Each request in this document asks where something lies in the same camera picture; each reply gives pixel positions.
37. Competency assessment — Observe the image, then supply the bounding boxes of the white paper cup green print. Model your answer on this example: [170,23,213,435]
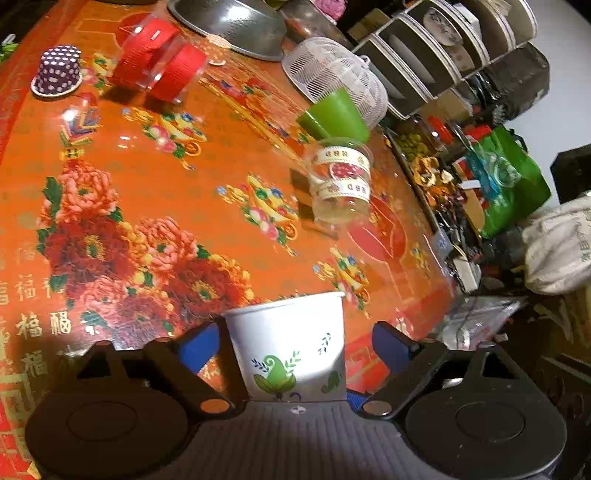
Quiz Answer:
[222,291,346,402]

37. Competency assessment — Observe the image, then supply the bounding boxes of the clear plastic cup with ribbon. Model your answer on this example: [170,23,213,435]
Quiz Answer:
[305,137,373,225]

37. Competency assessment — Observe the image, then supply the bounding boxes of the green plastic cup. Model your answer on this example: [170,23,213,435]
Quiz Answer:
[297,88,370,143]

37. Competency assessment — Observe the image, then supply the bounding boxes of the clear cup red ribbon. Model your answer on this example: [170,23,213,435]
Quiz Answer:
[108,13,208,104]

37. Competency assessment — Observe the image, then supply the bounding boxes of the purple polka dot cup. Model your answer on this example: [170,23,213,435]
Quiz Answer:
[31,45,83,99]

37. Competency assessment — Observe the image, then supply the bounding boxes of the small orange dotted cup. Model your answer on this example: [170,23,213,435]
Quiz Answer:
[197,34,231,66]

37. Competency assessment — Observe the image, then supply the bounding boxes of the red floral tablecloth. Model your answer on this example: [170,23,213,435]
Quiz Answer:
[1,1,452,479]

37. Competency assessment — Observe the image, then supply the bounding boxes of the beige canvas tote bag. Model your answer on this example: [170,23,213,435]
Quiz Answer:
[522,196,590,295]

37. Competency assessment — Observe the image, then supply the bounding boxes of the tray of dried snacks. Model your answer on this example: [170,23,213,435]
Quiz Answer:
[385,117,464,234]

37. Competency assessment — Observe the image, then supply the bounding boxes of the green shopping bag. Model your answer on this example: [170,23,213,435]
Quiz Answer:
[467,125,551,239]

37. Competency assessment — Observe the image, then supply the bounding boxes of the white mesh food cover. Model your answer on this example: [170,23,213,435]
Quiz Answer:
[281,37,389,130]

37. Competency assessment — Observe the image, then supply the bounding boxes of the white stacked drawer rack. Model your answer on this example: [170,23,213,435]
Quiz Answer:
[353,1,538,120]

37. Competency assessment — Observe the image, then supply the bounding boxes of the steel colander bowl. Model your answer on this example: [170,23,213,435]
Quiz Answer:
[167,0,287,62]

